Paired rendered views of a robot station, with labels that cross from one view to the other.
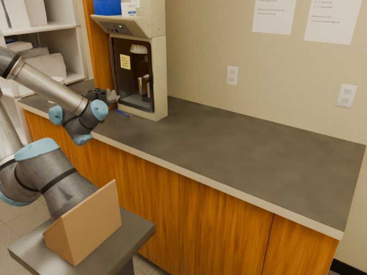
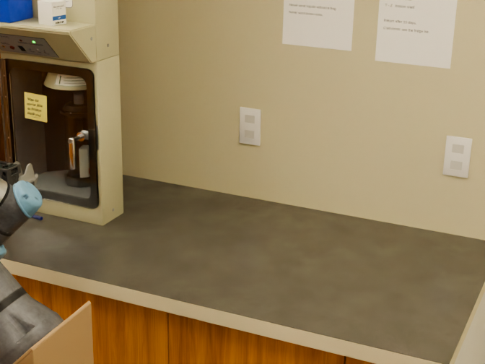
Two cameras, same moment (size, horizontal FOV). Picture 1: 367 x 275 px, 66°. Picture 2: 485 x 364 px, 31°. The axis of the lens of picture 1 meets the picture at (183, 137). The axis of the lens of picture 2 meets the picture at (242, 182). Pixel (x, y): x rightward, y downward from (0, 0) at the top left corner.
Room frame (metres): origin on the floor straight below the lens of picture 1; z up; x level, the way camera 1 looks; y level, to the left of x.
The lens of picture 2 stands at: (-0.80, 0.20, 1.90)
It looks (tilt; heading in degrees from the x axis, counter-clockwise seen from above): 20 degrees down; 349
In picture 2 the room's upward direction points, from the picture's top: 1 degrees clockwise
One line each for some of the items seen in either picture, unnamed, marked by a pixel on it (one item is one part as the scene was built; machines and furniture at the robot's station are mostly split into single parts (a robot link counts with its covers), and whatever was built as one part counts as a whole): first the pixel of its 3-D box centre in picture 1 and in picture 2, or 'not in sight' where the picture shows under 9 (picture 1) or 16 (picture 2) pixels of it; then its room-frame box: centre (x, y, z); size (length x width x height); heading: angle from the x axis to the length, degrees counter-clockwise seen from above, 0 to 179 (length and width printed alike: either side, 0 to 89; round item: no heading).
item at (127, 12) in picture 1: (128, 9); (52, 12); (1.50, 0.27, 1.54); 0.05 x 0.05 x 0.06; 47
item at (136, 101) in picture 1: (131, 75); (50, 133); (1.58, 0.30, 1.19); 0.30 x 0.01 x 0.40; 55
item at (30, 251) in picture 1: (85, 239); not in sight; (0.64, 0.31, 0.92); 0.32 x 0.32 x 0.04; 58
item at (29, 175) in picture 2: (113, 95); (29, 174); (1.30, 0.34, 1.17); 0.09 x 0.03 x 0.06; 144
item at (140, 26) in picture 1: (120, 26); (32, 40); (1.54, 0.32, 1.46); 0.32 x 0.12 x 0.10; 55
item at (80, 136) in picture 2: (142, 84); (76, 151); (1.50, 0.23, 1.17); 0.05 x 0.03 x 0.10; 145
